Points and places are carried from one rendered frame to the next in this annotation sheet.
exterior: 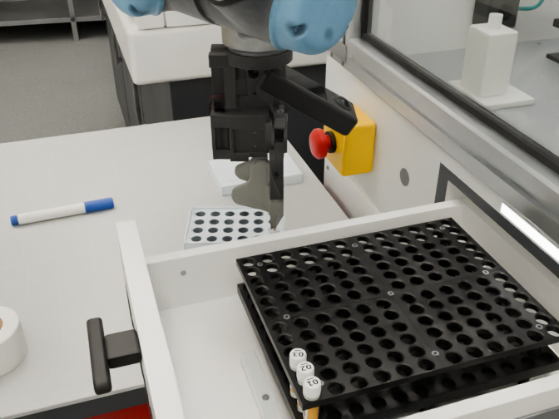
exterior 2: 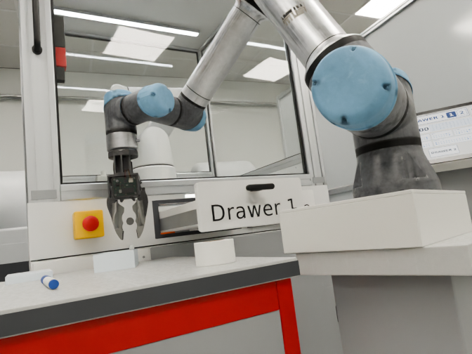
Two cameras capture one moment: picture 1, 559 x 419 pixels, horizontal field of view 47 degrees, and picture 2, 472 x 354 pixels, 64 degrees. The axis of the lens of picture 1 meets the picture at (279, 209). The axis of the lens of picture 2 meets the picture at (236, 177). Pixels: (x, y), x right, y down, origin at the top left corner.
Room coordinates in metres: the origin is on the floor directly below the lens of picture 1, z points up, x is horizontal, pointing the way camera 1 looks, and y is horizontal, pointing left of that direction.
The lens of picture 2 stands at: (0.57, 0.97, 0.81)
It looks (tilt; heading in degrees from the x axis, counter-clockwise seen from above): 8 degrees up; 259
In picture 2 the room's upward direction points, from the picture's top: 7 degrees counter-clockwise
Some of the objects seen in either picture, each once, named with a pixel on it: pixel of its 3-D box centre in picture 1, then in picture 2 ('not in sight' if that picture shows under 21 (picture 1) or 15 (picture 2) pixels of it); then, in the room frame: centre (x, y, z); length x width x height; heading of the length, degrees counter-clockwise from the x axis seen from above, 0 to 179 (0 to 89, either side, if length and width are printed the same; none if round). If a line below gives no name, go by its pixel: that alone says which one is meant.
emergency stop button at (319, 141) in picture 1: (322, 143); (90, 223); (0.75, -0.06, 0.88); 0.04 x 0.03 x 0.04; 18
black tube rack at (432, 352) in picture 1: (387, 322); not in sight; (0.42, -0.09, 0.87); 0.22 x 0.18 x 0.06; 108
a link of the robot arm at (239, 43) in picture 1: (258, 27); (123, 145); (0.65, 0.02, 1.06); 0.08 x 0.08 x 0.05
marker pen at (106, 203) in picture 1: (63, 211); (49, 282); (0.76, 0.30, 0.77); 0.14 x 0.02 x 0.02; 111
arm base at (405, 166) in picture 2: not in sight; (391, 171); (0.15, 0.35, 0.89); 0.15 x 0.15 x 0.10
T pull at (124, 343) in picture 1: (115, 350); (258, 187); (0.35, 0.12, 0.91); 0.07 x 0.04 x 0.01; 18
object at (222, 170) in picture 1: (254, 171); (29, 276); (0.87, 0.04, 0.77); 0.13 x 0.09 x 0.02; 109
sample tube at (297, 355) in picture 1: (297, 376); not in sight; (0.34, -0.01, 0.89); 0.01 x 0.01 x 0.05
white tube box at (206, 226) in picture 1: (236, 235); (117, 260); (0.68, 0.06, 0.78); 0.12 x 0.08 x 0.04; 90
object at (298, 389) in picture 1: (275, 322); not in sight; (0.39, 0.00, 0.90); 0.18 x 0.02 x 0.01; 18
